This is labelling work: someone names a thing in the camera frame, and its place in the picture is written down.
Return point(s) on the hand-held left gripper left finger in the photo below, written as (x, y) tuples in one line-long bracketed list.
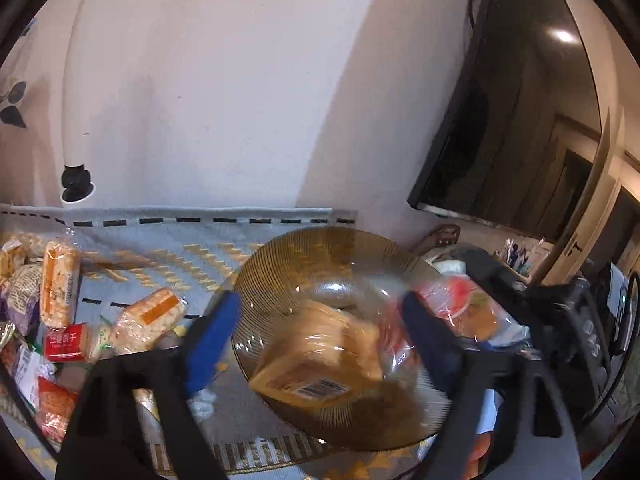
[(211, 342)]

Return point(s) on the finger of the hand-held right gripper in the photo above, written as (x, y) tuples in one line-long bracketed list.
[(495, 272)]

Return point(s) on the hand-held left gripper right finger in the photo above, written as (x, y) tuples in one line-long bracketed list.
[(425, 332)]

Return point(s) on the clear packet with red print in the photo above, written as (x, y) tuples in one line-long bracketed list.
[(467, 300)]

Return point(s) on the clear-wrapped yellow cake packet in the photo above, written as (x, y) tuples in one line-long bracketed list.
[(310, 360)]

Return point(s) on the amber ribbed glass bowl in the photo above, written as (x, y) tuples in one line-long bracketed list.
[(300, 260)]

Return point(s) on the pen holder with pens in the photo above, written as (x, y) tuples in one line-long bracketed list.
[(515, 260)]

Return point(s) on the crumpled clear wrapper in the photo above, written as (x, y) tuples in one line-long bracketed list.
[(205, 405)]

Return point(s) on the rice cracker packet orange label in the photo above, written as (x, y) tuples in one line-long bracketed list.
[(145, 320), (60, 285)]

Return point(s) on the blue patterned table mat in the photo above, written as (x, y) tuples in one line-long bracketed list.
[(165, 240)]

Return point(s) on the black television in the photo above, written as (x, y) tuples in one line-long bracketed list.
[(500, 135)]

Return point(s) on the red label snack packet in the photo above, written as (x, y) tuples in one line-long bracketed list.
[(65, 342)]

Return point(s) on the red-orange snack packet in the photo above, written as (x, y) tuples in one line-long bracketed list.
[(52, 405)]

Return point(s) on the purple snack packet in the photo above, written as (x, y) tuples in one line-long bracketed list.
[(22, 300)]

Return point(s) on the yellow cracker packet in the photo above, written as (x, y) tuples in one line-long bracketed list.
[(10, 257)]

